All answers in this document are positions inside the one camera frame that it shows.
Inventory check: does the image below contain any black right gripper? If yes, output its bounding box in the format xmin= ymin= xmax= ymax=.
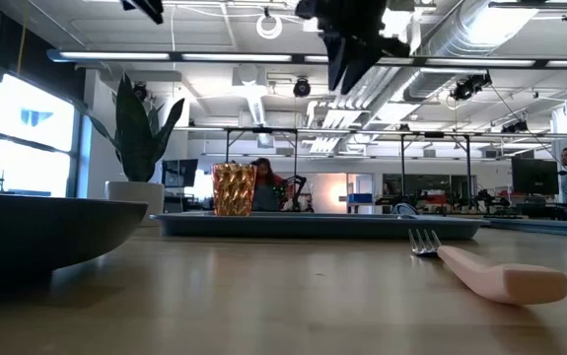
xmin=295 ymin=0 xmax=412 ymax=96

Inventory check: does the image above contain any amber textured glass cup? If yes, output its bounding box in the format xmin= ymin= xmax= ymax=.
xmin=211 ymin=162 xmax=258 ymax=217

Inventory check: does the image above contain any black round plate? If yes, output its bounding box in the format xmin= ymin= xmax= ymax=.
xmin=0 ymin=191 xmax=150 ymax=277

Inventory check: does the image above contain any fork with peach handle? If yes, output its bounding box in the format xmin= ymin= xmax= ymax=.
xmin=407 ymin=228 xmax=567 ymax=306

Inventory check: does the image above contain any blue-grey plastic tray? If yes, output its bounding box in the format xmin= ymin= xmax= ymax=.
xmin=149 ymin=211 xmax=491 ymax=242

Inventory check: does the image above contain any long ceiling light strip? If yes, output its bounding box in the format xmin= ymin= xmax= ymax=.
xmin=45 ymin=47 xmax=567 ymax=70

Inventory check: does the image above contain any green snake plant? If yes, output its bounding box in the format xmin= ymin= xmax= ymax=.
xmin=73 ymin=72 xmax=186 ymax=183

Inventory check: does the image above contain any white plant pot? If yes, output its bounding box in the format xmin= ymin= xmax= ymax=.
xmin=104 ymin=179 xmax=166 ymax=229

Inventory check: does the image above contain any black computer monitor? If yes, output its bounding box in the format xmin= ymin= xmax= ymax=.
xmin=511 ymin=157 xmax=560 ymax=196

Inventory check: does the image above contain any white cable coil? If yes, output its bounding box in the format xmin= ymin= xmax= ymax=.
xmin=255 ymin=13 xmax=284 ymax=41

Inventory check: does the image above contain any silver ventilation duct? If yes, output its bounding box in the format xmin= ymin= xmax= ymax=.
xmin=346 ymin=0 xmax=543 ymax=112

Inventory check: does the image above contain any black background station frame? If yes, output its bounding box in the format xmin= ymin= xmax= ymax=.
xmin=222 ymin=126 xmax=300 ymax=198
xmin=398 ymin=130 xmax=474 ymax=211

